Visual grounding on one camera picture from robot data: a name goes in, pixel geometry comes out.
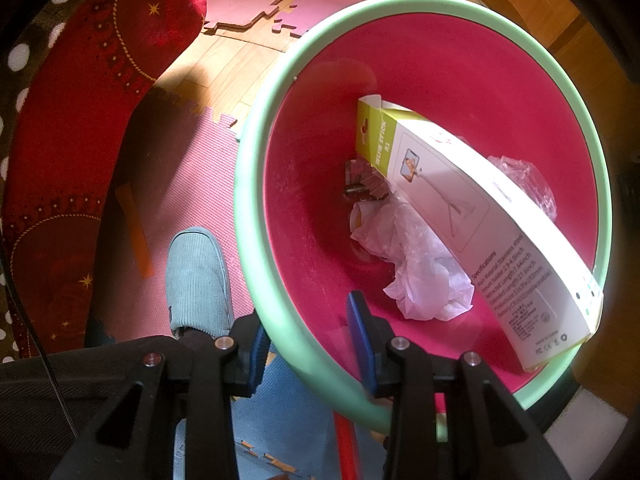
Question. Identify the white and green cardboard box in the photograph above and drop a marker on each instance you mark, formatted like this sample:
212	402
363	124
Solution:
500	220

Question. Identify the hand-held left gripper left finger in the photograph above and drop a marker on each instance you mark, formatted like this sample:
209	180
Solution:
256	362

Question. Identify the orange paper strip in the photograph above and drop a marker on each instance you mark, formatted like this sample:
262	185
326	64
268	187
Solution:
134	230

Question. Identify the white feather shuttlecock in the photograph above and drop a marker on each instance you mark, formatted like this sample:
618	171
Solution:
375	185

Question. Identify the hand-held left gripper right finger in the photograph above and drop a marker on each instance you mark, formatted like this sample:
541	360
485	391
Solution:
360	342

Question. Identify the green battery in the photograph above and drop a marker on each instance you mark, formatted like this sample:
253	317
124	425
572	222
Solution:
351	190

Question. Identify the clear plastic wrap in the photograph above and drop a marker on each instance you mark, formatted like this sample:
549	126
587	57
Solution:
525	180

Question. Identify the red bin with green rim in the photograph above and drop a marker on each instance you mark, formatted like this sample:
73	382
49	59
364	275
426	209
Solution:
475	60

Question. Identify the red patterned cushion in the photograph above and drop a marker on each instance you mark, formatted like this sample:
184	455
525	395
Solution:
65	110

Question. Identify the white plastic bag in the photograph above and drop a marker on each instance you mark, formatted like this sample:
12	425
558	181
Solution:
425	270

